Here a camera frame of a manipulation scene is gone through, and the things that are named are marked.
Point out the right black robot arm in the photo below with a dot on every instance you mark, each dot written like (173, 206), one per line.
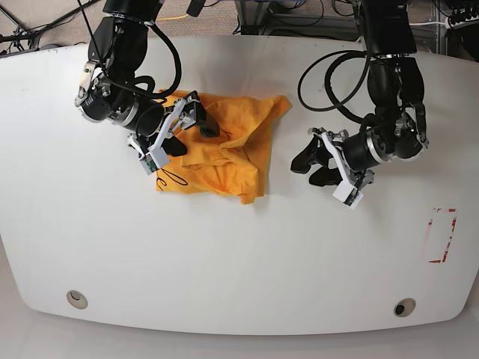
(110, 89)

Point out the red tape rectangle marking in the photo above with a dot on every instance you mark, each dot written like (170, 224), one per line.
(440, 231)

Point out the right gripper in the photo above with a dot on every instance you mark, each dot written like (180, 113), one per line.
(187, 112)

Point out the table cable grommet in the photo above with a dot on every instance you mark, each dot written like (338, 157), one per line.
(404, 307)
(77, 300)

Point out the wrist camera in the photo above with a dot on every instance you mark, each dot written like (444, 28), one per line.
(154, 160)
(348, 194)

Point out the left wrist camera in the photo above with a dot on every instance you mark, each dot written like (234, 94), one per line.
(348, 194)

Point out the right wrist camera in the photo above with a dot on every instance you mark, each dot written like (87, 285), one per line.
(154, 160)

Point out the left table cable grommet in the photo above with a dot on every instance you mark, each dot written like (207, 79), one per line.
(77, 300)

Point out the orange T-shirt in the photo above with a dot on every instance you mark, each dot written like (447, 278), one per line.
(233, 164)

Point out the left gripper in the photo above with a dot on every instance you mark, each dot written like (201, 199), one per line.
(342, 157)

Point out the white power strip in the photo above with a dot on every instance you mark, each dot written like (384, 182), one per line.
(462, 19)

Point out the right table cable grommet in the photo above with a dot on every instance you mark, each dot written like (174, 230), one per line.
(404, 307)

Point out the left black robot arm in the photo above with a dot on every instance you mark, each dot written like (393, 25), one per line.
(387, 103)

